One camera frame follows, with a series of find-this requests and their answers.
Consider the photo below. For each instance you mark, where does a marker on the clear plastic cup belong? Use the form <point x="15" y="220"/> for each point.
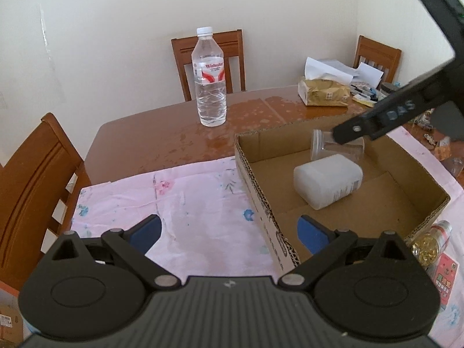
<point x="324" y="148"/>

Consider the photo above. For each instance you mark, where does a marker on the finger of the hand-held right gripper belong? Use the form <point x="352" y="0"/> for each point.
<point x="353" y="130"/>

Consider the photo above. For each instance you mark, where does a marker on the white plastic bottle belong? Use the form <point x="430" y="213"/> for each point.
<point x="326" y="181"/>

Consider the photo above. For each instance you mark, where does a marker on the bundle of pens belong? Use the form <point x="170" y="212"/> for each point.
<point x="362" y="90"/>

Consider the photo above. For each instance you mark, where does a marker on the white paper sheets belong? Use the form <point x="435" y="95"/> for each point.
<point x="369" y="74"/>

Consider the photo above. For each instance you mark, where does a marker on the pink floral tablecloth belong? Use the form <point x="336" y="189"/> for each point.
<point x="203" y="195"/>

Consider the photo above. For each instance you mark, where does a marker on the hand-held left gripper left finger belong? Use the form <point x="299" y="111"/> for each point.
<point x="147" y="234"/>

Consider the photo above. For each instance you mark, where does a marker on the black-lid glass jar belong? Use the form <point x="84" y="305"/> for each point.
<point x="388" y="90"/>

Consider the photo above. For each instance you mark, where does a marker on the small orange packet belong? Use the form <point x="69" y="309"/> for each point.
<point x="442" y="153"/>

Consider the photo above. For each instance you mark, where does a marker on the gold capsule bottle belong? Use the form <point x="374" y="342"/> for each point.
<point x="431" y="246"/>

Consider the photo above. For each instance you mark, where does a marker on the gold tissue pack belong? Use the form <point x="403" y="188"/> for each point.
<point x="322" y="92"/>

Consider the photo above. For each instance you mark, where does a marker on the clear plastic water bottle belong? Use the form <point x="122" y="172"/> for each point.
<point x="212" y="90"/>

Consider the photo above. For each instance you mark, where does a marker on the wooden slat-back chair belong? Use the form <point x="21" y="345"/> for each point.
<point x="377" y="52"/>
<point x="32" y="174"/>
<point x="235" y="61"/>

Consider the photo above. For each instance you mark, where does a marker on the brown carton with labels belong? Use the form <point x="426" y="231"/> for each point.
<point x="9" y="315"/>

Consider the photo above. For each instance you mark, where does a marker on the cardboard box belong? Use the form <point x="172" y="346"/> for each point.
<point x="362" y="203"/>

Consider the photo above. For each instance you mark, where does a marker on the yellow notepad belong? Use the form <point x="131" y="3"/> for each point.
<point x="364" y="100"/>

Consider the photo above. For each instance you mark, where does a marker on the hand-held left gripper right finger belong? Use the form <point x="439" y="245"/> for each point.
<point x="311" y="235"/>

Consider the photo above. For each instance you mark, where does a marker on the pink printed card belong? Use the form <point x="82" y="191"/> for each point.
<point x="446" y="275"/>

